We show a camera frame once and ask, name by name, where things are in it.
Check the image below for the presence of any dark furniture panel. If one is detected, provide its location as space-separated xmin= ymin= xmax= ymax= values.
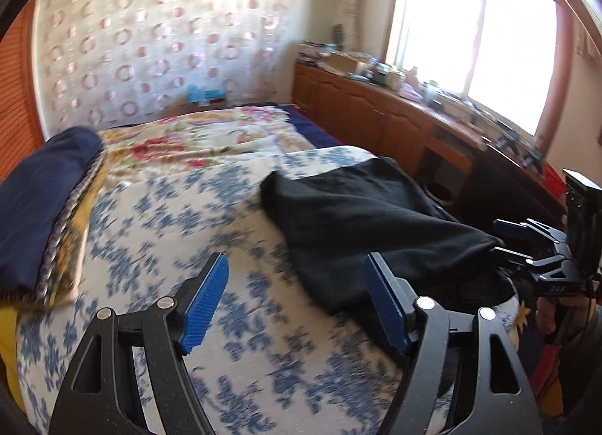
xmin=458 ymin=144 xmax=565 ymax=229

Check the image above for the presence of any wooden cabinet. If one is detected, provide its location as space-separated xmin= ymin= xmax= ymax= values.
xmin=292 ymin=63 xmax=565 ymax=229

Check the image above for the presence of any bright window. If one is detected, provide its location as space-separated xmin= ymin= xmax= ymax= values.
xmin=383 ymin=0 xmax=579 ymax=139

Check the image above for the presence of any person's right hand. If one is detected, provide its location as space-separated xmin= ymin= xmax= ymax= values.
xmin=536 ymin=296 xmax=559 ymax=336

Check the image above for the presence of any dark blue bed sheet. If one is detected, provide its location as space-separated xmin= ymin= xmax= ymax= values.
xmin=281 ymin=105 xmax=345 ymax=150

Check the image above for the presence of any dark waste bin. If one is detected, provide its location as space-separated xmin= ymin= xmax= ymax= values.
xmin=423 ymin=181 xmax=455 ymax=205

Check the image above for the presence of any clutter of small household things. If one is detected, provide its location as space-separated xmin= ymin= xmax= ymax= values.
xmin=298 ymin=26 xmax=565 ymax=173

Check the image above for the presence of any folded beige cloth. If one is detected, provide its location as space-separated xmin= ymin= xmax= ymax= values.
xmin=56 ymin=228 xmax=90 ymax=306

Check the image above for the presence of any pale yellow cloth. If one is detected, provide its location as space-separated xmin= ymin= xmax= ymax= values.
xmin=0 ymin=306 xmax=24 ymax=410

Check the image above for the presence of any folded navy paisley garment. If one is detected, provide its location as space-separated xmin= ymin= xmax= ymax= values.
xmin=35 ymin=153 xmax=109 ymax=302

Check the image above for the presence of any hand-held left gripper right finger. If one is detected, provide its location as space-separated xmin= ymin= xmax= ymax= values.
xmin=363 ymin=253 xmax=539 ymax=435

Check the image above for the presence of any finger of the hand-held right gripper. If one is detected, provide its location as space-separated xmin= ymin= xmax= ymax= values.
xmin=490 ymin=248 xmax=566 ymax=277
xmin=493 ymin=217 xmax=573 ymax=253

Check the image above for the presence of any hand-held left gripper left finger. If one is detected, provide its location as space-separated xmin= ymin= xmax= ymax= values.
xmin=49 ymin=253 xmax=230 ymax=435

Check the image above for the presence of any black garment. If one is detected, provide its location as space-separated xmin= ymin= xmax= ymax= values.
xmin=260 ymin=157 xmax=513 ymax=316

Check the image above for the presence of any folded mustard patterned cloth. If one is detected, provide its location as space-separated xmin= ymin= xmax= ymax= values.
xmin=47 ymin=167 xmax=110 ymax=309

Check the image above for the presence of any light blue box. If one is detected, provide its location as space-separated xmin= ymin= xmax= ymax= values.
xmin=187 ymin=84 xmax=225 ymax=104

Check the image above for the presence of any red flowered blanket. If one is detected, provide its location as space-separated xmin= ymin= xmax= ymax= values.
xmin=96 ymin=105 xmax=318 ymax=182

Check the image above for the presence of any wooden slatted door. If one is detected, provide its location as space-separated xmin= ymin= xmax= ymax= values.
xmin=0 ymin=0 xmax=48 ymax=182

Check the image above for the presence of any blue floral bed cover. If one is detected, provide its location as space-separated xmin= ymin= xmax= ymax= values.
xmin=14 ymin=144 xmax=523 ymax=435

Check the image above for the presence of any circle patterned curtain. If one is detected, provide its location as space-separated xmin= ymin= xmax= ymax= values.
xmin=35 ymin=0 xmax=358 ymax=139

